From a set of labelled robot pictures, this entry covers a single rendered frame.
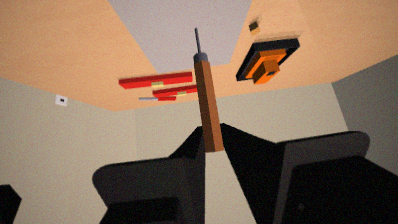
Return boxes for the awl with brown handle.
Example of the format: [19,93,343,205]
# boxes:
[193,27,224,153]

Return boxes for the red flat slab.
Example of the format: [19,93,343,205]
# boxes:
[152,85,197,98]
[118,72,192,89]

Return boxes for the grey panel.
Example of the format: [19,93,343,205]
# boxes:
[108,0,252,73]

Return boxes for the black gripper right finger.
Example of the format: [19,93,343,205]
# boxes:
[220,123,370,224]

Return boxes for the small tan cube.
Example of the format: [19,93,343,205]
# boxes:
[249,21,260,36]

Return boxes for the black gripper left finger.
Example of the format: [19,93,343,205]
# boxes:
[92,126,205,224]

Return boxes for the black rectangular tray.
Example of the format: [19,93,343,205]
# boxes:
[236,38,300,81]

